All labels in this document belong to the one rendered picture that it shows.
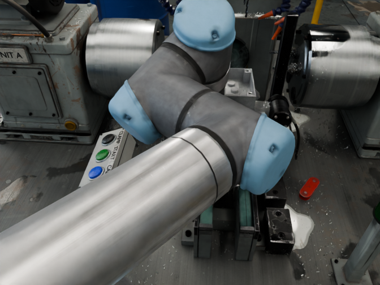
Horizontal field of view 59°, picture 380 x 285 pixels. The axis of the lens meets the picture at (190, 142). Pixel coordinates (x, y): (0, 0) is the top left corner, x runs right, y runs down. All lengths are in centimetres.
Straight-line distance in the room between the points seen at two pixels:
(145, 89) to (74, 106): 71
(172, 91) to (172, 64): 4
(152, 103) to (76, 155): 78
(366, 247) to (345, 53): 51
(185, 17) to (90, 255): 29
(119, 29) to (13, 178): 55
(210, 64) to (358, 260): 57
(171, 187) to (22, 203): 83
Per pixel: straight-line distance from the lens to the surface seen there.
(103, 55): 100
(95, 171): 69
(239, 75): 85
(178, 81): 39
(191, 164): 28
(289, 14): 88
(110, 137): 75
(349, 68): 102
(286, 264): 89
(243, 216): 80
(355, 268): 86
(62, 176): 109
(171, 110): 37
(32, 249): 23
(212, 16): 42
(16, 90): 112
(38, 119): 118
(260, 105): 84
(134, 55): 98
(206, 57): 42
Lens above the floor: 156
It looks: 42 degrees down
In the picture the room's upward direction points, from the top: straight up
